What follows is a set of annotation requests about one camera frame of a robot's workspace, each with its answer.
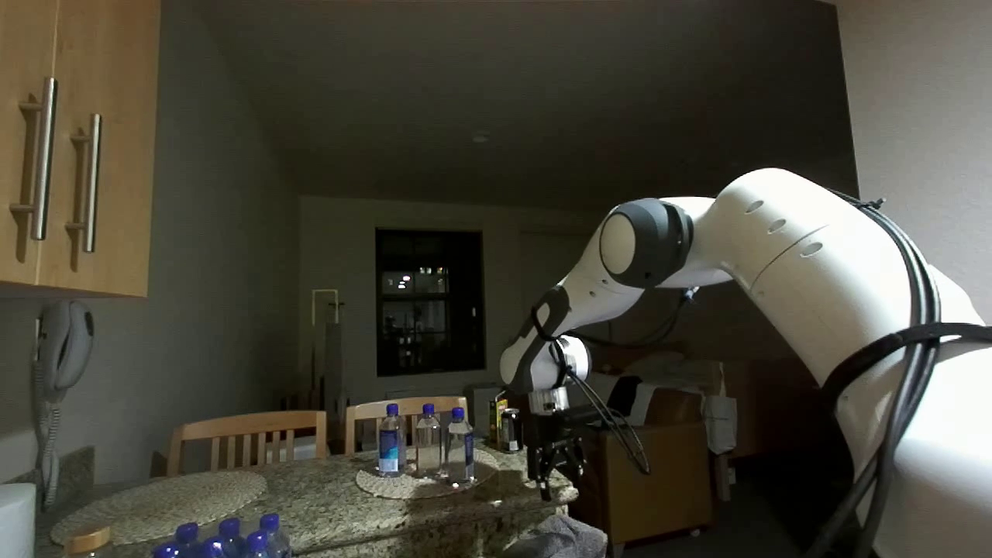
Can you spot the wooden chair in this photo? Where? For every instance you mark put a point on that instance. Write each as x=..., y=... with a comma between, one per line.
x=249, y=427
x=407, y=408

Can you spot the wooden upper cabinets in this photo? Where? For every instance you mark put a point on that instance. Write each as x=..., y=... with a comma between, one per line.
x=113, y=63

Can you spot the brown wooden cabinet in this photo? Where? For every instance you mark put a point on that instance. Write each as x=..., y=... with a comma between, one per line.
x=653, y=485

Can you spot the white paper towel roll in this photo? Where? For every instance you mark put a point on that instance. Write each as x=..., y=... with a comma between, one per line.
x=16, y=521

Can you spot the grey towel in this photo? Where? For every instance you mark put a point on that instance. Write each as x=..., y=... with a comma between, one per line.
x=559, y=542

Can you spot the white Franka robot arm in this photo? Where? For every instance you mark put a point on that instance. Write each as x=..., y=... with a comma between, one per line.
x=817, y=280

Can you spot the blue-capped water bottle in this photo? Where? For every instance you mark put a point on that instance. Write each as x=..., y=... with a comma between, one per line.
x=460, y=450
x=428, y=445
x=392, y=445

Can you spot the white wall phone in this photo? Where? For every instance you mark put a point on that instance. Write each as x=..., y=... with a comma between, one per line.
x=63, y=344

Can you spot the wrapped pack of water bottles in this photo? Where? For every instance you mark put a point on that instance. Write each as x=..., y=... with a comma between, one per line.
x=220, y=542

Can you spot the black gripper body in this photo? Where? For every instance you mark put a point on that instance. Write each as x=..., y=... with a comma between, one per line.
x=546, y=439

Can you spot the tall coat stand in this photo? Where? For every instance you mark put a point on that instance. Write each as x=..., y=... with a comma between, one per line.
x=330, y=352

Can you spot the dark window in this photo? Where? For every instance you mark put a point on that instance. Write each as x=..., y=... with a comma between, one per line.
x=428, y=305

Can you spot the round woven placemat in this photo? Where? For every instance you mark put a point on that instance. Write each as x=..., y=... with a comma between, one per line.
x=377, y=485
x=157, y=507

